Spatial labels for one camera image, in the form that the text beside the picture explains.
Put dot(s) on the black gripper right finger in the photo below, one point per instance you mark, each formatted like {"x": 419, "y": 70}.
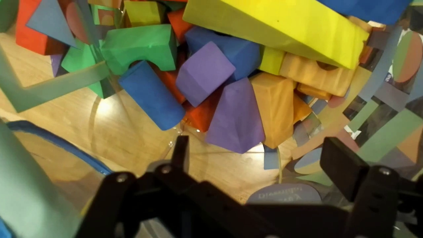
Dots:
{"x": 343, "y": 168}

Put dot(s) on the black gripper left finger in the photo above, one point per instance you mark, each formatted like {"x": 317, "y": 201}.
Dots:
{"x": 180, "y": 156}

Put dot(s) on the purple foam block in bag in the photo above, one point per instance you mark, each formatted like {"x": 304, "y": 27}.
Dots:
{"x": 235, "y": 123}

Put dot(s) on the large blue foam block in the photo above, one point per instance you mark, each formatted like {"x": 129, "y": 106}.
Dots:
{"x": 144, "y": 86}

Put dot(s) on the orange foam block in bag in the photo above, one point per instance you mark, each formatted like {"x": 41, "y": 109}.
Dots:
{"x": 275, "y": 103}

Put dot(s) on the clear plastic block bag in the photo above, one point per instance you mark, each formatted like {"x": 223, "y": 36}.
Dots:
{"x": 371, "y": 109}

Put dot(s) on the yellow foam wedge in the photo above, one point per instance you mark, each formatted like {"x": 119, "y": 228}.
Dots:
{"x": 305, "y": 28}

